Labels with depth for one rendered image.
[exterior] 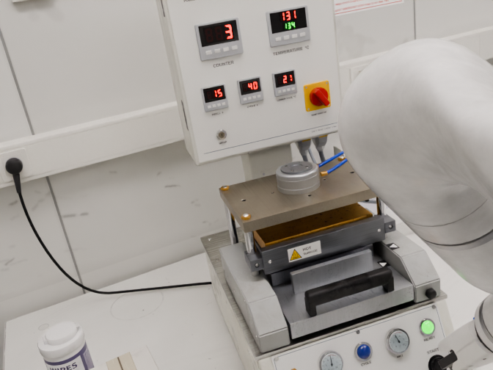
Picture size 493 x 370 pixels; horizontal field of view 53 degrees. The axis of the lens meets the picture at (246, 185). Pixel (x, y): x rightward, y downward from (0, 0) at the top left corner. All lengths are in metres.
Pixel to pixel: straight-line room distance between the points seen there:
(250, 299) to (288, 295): 0.08
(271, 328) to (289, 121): 0.43
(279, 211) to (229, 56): 0.32
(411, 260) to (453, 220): 0.53
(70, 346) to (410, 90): 0.90
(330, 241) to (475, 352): 0.29
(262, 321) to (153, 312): 0.55
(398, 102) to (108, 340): 1.08
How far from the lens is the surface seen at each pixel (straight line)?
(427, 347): 0.93
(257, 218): 0.83
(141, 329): 1.27
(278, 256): 0.85
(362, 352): 0.87
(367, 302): 0.85
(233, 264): 0.93
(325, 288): 0.81
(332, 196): 0.88
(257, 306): 0.82
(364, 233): 0.91
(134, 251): 1.48
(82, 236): 1.44
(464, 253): 0.43
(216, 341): 1.17
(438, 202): 0.36
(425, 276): 0.90
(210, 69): 0.97
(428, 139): 0.27
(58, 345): 1.07
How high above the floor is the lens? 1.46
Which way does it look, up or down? 21 degrees down
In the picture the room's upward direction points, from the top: 10 degrees counter-clockwise
